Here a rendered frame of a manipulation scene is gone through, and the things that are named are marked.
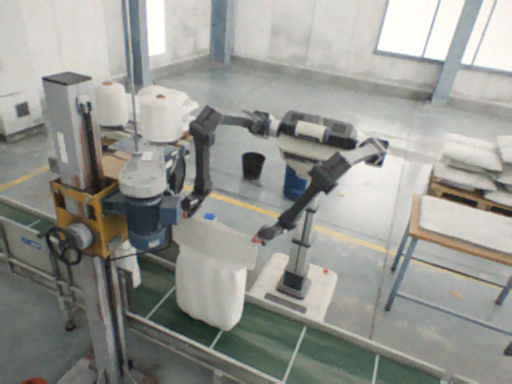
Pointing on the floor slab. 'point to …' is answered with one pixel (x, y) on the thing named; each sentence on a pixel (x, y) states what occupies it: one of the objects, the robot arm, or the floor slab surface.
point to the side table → (445, 268)
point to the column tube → (76, 141)
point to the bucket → (252, 165)
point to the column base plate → (86, 367)
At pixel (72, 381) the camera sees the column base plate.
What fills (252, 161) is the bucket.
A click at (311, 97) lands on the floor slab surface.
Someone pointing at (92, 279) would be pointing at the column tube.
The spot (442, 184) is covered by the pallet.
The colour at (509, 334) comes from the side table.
